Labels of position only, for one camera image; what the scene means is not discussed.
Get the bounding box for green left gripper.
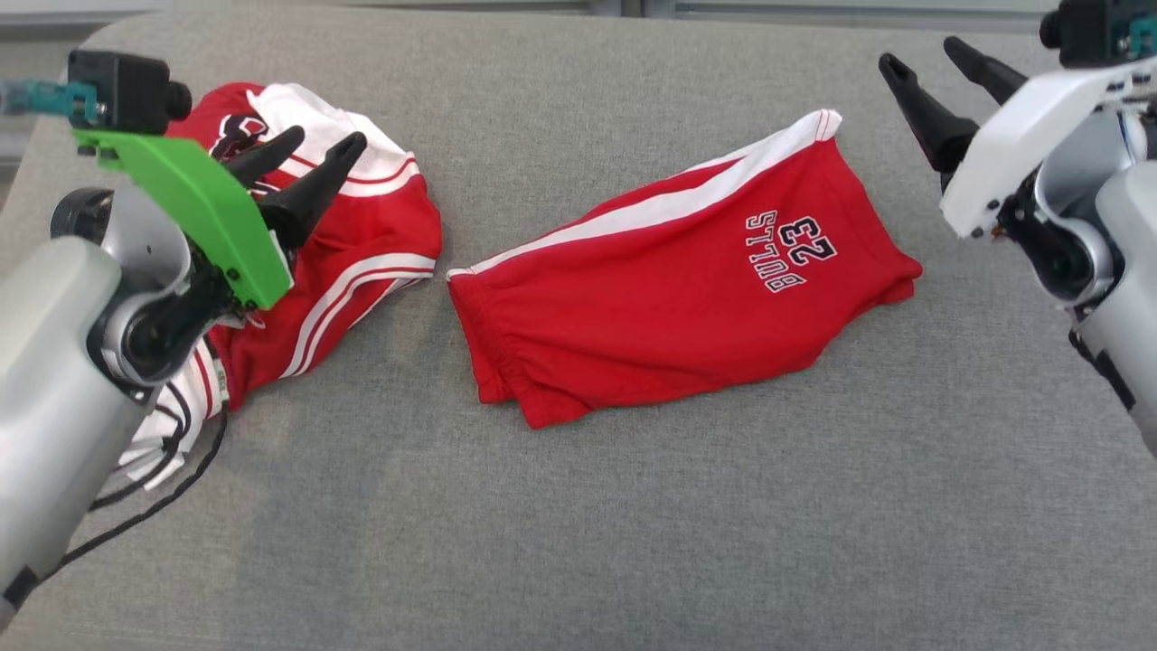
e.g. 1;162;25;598
72;125;369;311

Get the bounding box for teal right camera connector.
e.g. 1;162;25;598
1121;18;1157;60

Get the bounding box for teal camera connector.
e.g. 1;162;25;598
0;78;99;124
1121;18;1157;60

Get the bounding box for red white basketball shorts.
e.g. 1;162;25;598
446;108;924;430

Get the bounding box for teal left camera connector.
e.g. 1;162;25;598
0;78;99;124

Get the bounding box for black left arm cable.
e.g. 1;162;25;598
50;411;229;580

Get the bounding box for red white basketball jersey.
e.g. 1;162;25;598
118;81;444;494

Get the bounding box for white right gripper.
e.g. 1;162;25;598
879;36;1157;241

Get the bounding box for grey fabric sofa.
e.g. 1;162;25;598
0;5;1157;651

